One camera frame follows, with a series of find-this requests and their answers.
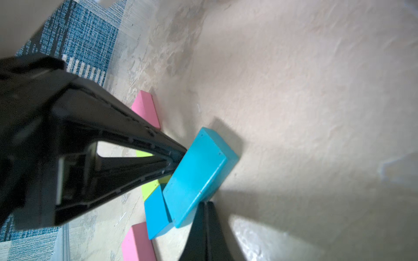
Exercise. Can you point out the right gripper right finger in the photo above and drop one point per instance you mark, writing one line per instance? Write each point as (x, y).
(206, 241)

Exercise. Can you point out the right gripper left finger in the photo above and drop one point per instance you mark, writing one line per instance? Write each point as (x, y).
(68, 146)

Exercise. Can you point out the teal small block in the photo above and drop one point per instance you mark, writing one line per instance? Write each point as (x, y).
(158, 218)

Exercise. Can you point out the pink block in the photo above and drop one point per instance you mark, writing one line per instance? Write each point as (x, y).
(136, 245)
(144, 106)

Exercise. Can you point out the lime green block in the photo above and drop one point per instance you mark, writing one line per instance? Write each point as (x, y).
(150, 187)

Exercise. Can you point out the teal long block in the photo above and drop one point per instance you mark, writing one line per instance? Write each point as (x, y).
(199, 175)

